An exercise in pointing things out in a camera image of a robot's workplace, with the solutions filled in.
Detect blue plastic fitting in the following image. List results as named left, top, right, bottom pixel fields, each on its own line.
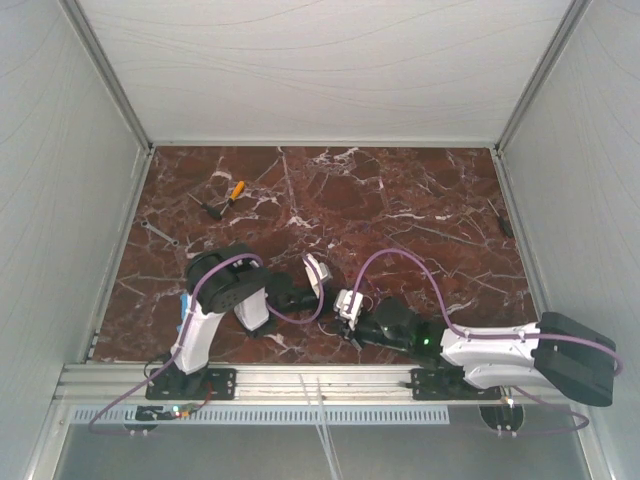
left=176, top=293, right=190, bottom=332

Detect blue slotted cable duct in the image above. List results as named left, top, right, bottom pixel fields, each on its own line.
left=96, top=404, right=450, bottom=426

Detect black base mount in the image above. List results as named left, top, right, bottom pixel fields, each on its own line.
left=400, top=368, right=502, bottom=401
left=143, top=363, right=237, bottom=401

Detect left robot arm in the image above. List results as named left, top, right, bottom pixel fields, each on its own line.
left=169, top=243, right=335, bottom=398

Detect small circuit board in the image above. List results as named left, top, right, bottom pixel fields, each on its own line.
left=134, top=403, right=201, bottom=422

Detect black tool at right edge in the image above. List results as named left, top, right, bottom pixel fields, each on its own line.
left=488, top=201, right=515, bottom=239

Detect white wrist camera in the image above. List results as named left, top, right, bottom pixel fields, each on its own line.
left=333, top=289, right=364, bottom=331
left=303, top=253, right=332, bottom=298

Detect white zip ties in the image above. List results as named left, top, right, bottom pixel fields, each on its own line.
left=315, top=381, right=344, bottom=480

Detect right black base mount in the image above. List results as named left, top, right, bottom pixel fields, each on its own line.
left=400, top=368, right=502, bottom=401

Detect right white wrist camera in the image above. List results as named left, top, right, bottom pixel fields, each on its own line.
left=333, top=289, right=364, bottom=331

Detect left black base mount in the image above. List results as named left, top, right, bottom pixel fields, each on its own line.
left=143, top=363, right=237, bottom=401

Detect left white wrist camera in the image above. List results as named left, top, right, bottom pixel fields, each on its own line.
left=303, top=253, right=332, bottom=298

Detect silver wrench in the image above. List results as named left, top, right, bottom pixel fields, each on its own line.
left=140, top=220, right=179, bottom=246

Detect orange handled screwdriver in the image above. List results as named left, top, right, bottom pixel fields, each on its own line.
left=188, top=181, right=246, bottom=221

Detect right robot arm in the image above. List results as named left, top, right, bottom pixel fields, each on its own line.
left=333, top=290, right=616, bottom=407

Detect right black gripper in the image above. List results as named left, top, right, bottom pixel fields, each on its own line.
left=329, top=309, right=410, bottom=352

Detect aluminium front rail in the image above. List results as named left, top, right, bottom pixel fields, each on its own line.
left=54, top=363, right=594, bottom=407

